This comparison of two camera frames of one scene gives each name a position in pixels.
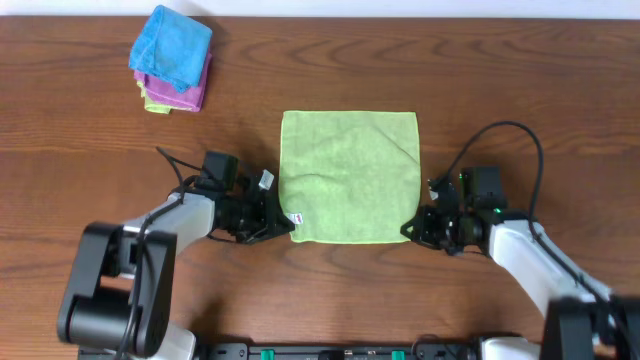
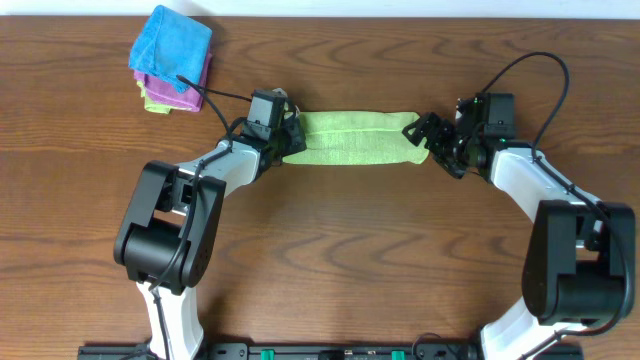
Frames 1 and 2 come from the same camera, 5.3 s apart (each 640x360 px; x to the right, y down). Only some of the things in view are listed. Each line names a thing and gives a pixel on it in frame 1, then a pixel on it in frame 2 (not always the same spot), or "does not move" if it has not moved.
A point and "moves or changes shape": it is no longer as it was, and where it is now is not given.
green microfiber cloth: (349, 176) moves or changes shape
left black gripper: (269, 210) -> (293, 128)
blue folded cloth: (170, 47) does not move
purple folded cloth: (192, 98) does not move
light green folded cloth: (149, 105) does not move
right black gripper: (424, 234) -> (442, 128)
